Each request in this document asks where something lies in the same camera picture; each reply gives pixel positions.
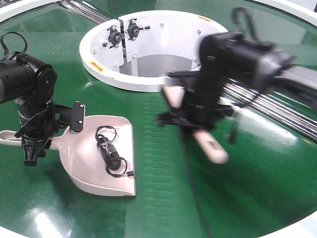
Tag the white outer conveyor rim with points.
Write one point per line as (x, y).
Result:
(300, 11)

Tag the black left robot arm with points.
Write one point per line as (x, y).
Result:
(30, 83)

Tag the orange warning sticker left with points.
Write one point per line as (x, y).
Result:
(97, 66)

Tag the steel conveyor rollers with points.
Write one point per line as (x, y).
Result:
(275, 109)
(84, 10)

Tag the steel conveyor rollers right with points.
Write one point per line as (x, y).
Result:
(275, 109)

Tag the orange warning sticker right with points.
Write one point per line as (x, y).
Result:
(204, 18)

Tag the pink plastic dustpan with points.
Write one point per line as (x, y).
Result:
(83, 161)

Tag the right black bearing mount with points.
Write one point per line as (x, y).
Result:
(133, 29)

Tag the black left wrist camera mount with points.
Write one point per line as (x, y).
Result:
(78, 116)

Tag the black bearing mount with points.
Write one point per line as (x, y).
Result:
(133, 29)
(115, 36)

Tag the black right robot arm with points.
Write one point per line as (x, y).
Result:
(260, 65)

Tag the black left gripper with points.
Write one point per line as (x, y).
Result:
(39, 122)

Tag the orange warning sticker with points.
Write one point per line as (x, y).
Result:
(97, 66)
(204, 18)

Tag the left black bearing mount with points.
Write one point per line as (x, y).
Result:
(115, 36)

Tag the steel conveyor rollers left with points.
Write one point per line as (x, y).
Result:
(84, 10)

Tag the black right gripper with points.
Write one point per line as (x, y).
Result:
(200, 107)

